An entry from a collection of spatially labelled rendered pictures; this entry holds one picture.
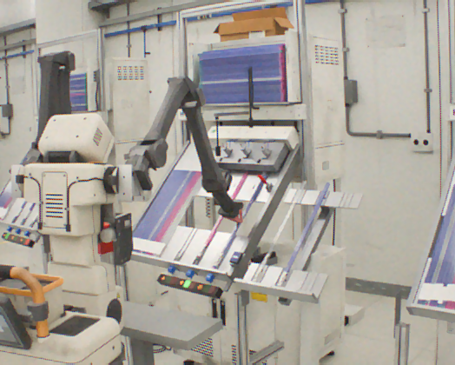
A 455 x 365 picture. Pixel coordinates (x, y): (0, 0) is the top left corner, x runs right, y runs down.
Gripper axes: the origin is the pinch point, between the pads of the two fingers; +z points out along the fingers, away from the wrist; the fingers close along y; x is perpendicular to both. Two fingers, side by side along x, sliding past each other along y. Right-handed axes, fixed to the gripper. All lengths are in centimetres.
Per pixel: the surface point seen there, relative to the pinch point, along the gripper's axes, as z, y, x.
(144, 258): 0.6, 41.3, 26.2
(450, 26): -34, -84, -77
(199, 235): 1.0, 18.2, 9.2
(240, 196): 1.2, 7.4, -13.3
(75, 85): -31, 150, -65
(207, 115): -12, 41, -51
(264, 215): 0.9, -9.9, -4.7
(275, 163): -3.6, -6.1, -28.9
